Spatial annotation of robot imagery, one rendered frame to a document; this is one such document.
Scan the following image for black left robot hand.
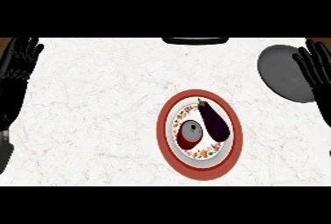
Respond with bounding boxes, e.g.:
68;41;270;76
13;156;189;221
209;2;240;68
0;37;45;132

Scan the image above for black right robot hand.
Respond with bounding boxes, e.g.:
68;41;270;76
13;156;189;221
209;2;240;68
291;38;331;128

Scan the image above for dark purple eggplant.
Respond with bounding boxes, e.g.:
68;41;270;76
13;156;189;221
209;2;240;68
196;98;232;143

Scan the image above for white floral plate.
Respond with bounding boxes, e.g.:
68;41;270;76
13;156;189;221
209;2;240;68
165;96;235;169

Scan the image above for black appliance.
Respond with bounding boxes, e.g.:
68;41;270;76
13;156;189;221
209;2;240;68
161;37;230;46

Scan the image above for red round placemat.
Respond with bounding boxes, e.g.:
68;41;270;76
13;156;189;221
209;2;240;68
155;88;243;182

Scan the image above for red can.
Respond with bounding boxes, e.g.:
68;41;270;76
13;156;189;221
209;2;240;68
175;119;203;151

